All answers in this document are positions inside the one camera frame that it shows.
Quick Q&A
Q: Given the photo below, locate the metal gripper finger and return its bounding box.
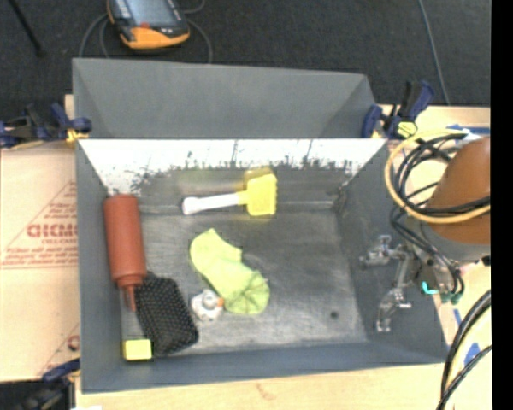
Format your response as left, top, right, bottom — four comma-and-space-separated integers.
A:
374, 287, 414, 333
358, 234, 406, 270

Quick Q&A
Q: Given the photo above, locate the grey metal bin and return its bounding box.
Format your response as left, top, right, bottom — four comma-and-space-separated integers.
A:
71, 57, 451, 395

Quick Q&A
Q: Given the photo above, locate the yellow-green sock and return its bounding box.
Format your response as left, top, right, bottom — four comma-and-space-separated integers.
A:
188, 227, 272, 317

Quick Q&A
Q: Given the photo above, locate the small white toy figure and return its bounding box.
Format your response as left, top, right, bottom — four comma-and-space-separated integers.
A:
190, 289, 225, 322

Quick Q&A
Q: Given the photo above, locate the black dotted mesh pad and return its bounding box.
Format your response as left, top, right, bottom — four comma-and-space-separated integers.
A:
133, 275, 200, 357

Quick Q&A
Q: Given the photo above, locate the yellow cube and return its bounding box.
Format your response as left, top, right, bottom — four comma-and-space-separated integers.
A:
121, 337, 154, 362

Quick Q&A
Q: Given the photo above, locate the red-brown squeeze bottle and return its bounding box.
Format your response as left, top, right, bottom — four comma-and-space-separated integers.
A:
103, 193, 149, 313

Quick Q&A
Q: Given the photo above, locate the brown cardboard board red print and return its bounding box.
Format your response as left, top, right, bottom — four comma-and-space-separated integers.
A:
0, 142, 83, 384

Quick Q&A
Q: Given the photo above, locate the yellow brush white handle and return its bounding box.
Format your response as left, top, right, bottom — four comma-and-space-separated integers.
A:
180, 167, 280, 219

